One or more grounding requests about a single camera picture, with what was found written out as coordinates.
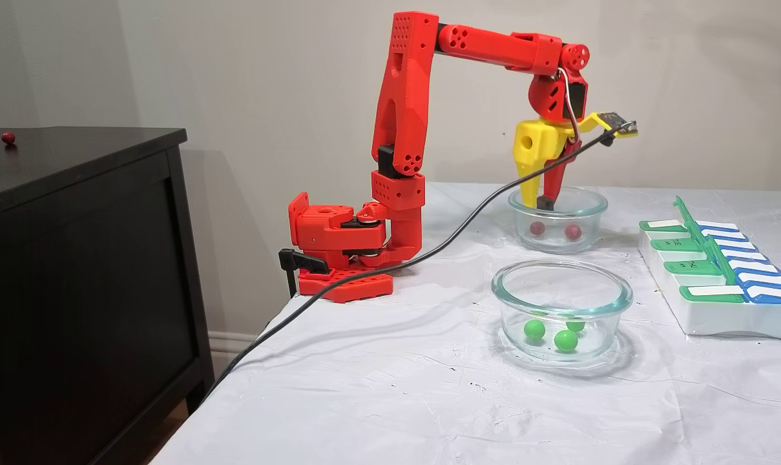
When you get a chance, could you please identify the weekly pill organizer box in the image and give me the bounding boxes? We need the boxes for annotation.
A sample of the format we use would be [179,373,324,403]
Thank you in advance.
[638,196,781,340]

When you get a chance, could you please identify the clear glass bowl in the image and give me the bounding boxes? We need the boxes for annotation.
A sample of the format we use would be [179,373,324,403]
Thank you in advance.
[508,185,609,254]
[491,258,634,362]

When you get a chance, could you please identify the black table clamp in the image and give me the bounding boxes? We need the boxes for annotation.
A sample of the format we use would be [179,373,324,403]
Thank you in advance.
[278,248,331,298]

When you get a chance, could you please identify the white tablecloth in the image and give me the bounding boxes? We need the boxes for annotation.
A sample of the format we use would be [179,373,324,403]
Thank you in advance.
[151,184,781,465]

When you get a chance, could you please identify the black wooden cabinet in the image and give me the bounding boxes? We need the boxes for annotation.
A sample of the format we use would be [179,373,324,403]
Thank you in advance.
[0,127,215,465]

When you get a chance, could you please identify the thin servo wires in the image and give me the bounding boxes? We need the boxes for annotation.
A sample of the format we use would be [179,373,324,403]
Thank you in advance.
[554,65,583,146]

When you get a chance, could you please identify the camera board on yellow mount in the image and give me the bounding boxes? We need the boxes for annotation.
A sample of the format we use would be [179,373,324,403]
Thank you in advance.
[574,111,639,140]

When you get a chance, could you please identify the black camera cable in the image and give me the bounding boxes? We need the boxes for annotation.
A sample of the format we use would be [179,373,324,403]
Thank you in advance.
[200,126,627,404]

